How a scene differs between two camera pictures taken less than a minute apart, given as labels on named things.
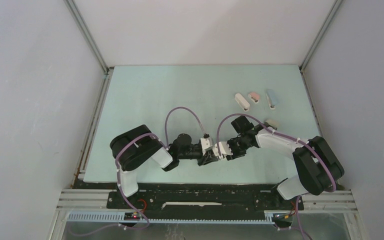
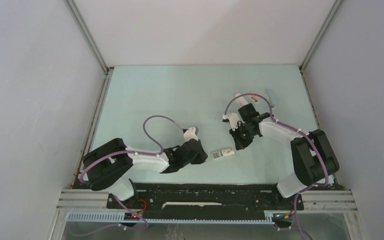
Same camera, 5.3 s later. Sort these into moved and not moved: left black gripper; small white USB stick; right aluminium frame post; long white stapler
Moved: small white USB stick; left black gripper
Not moved: long white stapler; right aluminium frame post
